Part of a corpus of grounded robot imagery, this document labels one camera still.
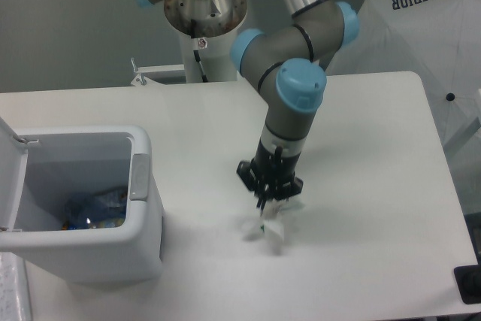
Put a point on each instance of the white Superior umbrella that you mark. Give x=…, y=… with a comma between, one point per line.
x=437, y=39

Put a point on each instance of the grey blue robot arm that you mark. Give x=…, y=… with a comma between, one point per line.
x=284, y=69

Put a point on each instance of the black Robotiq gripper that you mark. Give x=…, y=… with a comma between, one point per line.
x=270, y=176

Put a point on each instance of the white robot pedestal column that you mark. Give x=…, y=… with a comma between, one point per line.
x=206, y=30

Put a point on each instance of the white plastic trash can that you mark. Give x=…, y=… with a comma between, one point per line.
x=42, y=168

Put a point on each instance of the black device at edge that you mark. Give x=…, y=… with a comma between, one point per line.
x=468, y=282

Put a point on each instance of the crushed clear plastic bottle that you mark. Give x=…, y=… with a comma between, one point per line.
x=96, y=211

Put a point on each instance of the white paper wrapper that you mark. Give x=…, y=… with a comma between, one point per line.
x=271, y=224

